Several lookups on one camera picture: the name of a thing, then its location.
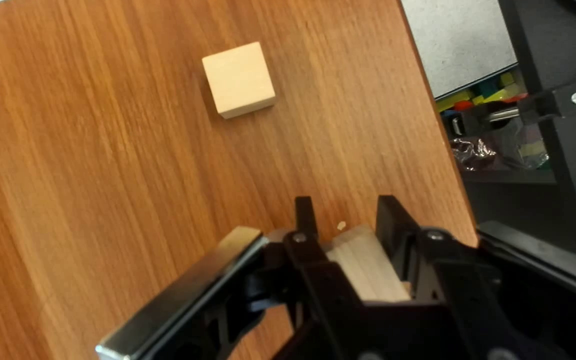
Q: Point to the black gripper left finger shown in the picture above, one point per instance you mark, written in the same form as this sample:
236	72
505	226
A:
308	267

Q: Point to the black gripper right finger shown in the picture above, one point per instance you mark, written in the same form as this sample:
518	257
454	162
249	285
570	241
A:
434	267

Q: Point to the long rectangular wooden block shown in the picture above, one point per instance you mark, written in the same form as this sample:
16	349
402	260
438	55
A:
364	267

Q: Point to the light wooden cube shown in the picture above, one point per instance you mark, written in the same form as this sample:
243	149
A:
239	78

